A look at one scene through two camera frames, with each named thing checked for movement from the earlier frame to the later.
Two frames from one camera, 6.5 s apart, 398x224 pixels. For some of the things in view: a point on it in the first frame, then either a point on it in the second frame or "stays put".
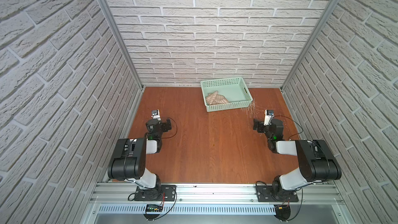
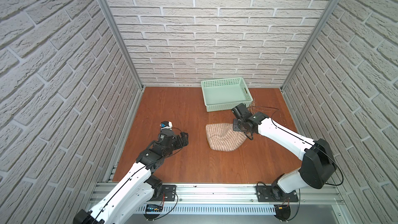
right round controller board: x=282 y=212 stays put
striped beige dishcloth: x=214 y=98 -> x=222 y=137
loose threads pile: x=253 y=110 stays put
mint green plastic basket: x=234 y=89 stays put
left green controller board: x=153 y=208 stays put
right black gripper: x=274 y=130 -> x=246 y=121
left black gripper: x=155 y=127 -> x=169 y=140
